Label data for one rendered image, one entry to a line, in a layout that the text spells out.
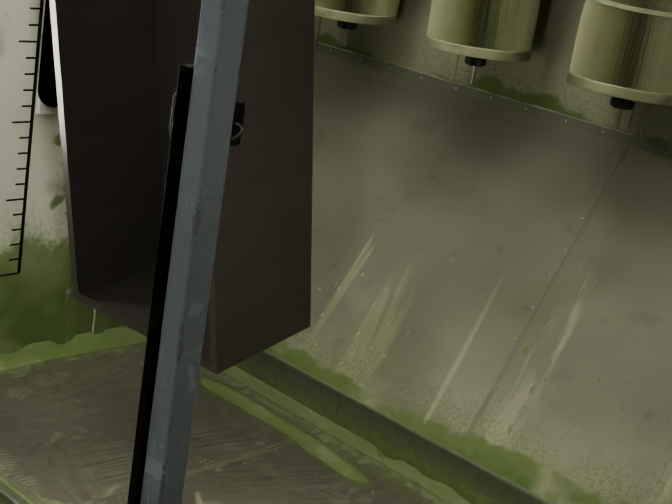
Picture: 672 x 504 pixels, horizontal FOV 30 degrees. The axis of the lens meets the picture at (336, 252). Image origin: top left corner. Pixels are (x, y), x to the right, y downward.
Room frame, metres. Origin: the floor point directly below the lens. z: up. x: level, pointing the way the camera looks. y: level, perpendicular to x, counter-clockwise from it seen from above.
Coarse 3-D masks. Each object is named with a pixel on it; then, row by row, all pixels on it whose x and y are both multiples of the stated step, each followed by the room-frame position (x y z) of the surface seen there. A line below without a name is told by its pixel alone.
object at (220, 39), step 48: (240, 0) 1.78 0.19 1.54; (240, 48) 1.78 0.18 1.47; (192, 96) 1.78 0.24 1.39; (192, 144) 1.77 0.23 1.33; (192, 192) 1.76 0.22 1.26; (192, 240) 1.76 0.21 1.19; (192, 288) 1.76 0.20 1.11; (192, 336) 1.77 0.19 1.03; (192, 384) 1.78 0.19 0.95; (144, 480) 1.78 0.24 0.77
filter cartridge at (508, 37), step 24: (432, 0) 3.93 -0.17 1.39; (456, 0) 3.82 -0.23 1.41; (480, 0) 3.79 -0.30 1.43; (504, 0) 3.80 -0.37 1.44; (528, 0) 3.83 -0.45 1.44; (432, 24) 3.89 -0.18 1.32; (456, 24) 3.81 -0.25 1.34; (480, 24) 3.81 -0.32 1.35; (504, 24) 3.80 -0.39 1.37; (528, 24) 3.85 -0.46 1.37; (456, 48) 3.79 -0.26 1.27; (480, 48) 3.78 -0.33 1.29; (504, 48) 3.79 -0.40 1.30; (528, 48) 3.87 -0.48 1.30
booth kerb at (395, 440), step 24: (264, 360) 3.89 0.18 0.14; (288, 384) 3.81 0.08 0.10; (312, 384) 3.74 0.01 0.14; (312, 408) 3.73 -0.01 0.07; (336, 408) 3.66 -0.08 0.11; (360, 408) 3.60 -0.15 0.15; (360, 432) 3.59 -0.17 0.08; (384, 432) 3.53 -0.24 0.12; (408, 432) 3.47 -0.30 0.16; (408, 456) 3.45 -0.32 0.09; (432, 456) 3.40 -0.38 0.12; (456, 456) 3.35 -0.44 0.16; (456, 480) 3.33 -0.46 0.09; (480, 480) 3.28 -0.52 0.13; (504, 480) 3.23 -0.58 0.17
